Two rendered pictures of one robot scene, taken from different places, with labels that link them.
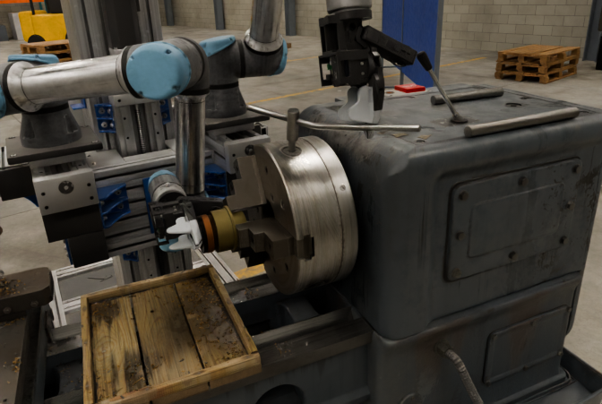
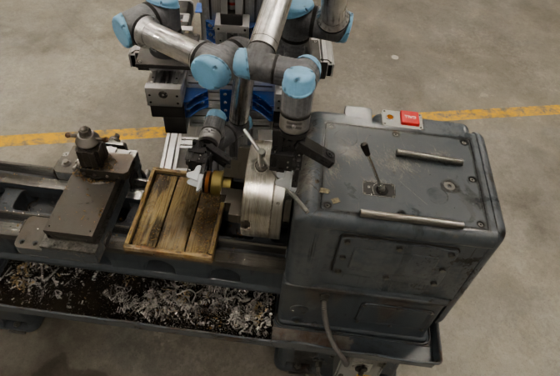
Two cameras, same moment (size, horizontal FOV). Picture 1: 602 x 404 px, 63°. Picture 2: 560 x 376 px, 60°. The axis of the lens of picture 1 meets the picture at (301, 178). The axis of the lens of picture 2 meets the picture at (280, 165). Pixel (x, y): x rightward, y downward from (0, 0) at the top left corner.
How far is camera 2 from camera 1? 0.91 m
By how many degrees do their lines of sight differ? 34
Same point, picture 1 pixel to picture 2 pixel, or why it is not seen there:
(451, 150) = (339, 221)
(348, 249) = (272, 233)
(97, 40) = not seen: outside the picture
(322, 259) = (255, 232)
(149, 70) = (202, 72)
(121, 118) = (218, 39)
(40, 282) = (125, 167)
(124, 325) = (165, 198)
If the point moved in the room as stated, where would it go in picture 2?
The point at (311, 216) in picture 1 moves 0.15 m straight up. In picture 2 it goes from (252, 213) to (252, 180)
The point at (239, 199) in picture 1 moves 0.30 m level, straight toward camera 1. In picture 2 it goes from (232, 172) to (187, 245)
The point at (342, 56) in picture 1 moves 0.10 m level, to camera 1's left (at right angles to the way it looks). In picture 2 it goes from (273, 157) to (240, 142)
